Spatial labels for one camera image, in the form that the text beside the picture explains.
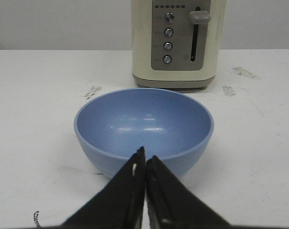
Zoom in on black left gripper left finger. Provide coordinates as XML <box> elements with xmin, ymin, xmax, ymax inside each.
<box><xmin>60</xmin><ymin>147</ymin><xmax>146</xmax><ymax>229</ymax></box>

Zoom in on blue bowl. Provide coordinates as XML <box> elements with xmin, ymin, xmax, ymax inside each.
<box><xmin>74</xmin><ymin>88</ymin><xmax>214</xmax><ymax>178</ymax></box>

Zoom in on cream and silver toaster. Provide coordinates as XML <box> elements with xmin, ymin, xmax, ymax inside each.
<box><xmin>131</xmin><ymin>0</ymin><xmax>226</xmax><ymax>89</ymax></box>

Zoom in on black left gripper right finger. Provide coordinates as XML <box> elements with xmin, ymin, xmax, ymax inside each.
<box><xmin>146</xmin><ymin>156</ymin><xmax>232</xmax><ymax>229</ymax></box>

